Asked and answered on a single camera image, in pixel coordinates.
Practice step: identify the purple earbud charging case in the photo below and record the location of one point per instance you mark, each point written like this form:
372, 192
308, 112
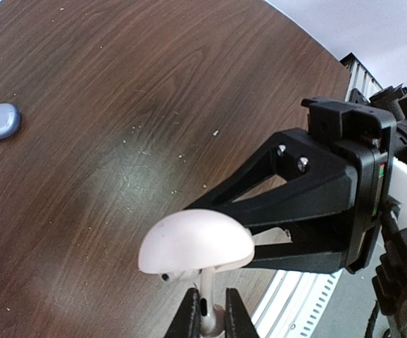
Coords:
10, 120

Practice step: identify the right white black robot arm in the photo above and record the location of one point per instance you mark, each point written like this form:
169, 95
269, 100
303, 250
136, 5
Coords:
390, 280

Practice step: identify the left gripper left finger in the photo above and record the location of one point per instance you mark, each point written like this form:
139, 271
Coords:
187, 320

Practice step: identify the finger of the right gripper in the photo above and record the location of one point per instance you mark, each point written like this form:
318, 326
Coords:
289, 178
317, 246

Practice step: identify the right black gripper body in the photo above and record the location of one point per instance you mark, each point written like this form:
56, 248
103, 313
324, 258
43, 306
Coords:
364, 136

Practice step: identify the pink round charging case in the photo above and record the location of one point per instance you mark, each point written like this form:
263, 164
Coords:
184, 244

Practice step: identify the cream earbud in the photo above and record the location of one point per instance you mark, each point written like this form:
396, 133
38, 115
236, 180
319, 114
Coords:
212, 315

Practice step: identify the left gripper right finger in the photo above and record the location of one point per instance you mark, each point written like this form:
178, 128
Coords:
238, 322

